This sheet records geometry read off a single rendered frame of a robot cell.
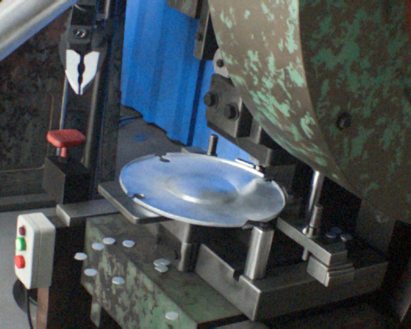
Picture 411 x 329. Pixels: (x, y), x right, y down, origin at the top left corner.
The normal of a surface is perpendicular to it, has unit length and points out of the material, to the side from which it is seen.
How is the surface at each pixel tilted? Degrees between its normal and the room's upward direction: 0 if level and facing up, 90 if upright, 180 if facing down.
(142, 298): 90
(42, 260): 90
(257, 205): 0
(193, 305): 0
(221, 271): 90
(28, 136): 90
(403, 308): 74
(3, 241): 0
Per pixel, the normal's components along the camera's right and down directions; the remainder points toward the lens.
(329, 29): 0.55, 0.39
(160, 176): 0.15, -0.92
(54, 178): -0.82, 0.09
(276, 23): -0.84, 0.34
